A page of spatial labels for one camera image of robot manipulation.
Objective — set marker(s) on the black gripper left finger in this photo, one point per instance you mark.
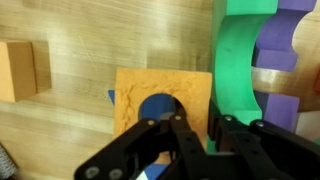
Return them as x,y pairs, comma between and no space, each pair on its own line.
140,150

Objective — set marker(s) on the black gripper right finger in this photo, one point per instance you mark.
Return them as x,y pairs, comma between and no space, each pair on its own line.
266,153

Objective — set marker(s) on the orange block stand with hole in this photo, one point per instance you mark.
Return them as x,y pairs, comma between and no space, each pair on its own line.
196,100

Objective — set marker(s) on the purple foam block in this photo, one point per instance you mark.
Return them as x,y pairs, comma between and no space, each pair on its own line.
280,36
281,111

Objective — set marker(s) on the blue triangle foam block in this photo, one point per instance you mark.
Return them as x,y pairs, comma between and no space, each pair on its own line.
156,105

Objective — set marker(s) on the green arch foam block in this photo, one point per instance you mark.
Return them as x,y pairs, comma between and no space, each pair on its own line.
230,66

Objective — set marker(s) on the orange cube foam block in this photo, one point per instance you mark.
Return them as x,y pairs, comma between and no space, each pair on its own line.
16,70

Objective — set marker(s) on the gray cloth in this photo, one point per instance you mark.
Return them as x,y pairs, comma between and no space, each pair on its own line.
6,161

